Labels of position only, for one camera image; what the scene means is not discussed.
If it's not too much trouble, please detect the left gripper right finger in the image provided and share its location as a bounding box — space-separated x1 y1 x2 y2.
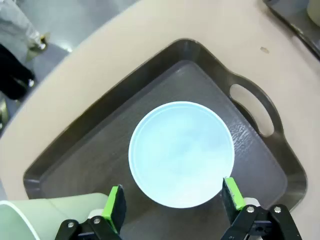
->
221 176 303 240

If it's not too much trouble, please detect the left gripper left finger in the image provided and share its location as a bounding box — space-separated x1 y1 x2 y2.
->
54 184 127 240

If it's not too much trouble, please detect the light blue bowl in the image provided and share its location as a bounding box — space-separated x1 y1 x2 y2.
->
128 100 235 208

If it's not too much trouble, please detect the light green cup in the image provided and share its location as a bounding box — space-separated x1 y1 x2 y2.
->
0 192 111 240

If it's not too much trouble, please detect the dark tray under cloth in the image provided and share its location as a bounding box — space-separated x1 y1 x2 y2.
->
262 0 320 62

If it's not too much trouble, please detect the dark brown handled tray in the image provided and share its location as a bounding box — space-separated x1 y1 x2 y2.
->
22 37 308 240

